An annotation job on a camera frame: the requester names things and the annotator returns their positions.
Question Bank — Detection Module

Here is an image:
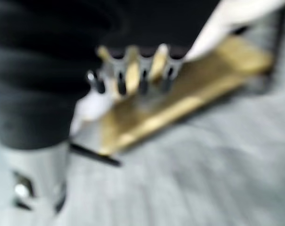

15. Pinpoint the right robot hand black cloth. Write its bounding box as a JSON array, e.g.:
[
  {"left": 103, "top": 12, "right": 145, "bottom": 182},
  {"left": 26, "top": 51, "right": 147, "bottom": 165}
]
[{"left": 0, "top": 0, "right": 222, "bottom": 214}]

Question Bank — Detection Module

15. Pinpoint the black metal rack frame bar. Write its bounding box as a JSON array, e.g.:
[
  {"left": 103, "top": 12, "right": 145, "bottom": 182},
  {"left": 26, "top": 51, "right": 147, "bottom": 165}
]
[{"left": 70, "top": 143, "right": 122, "bottom": 167}]

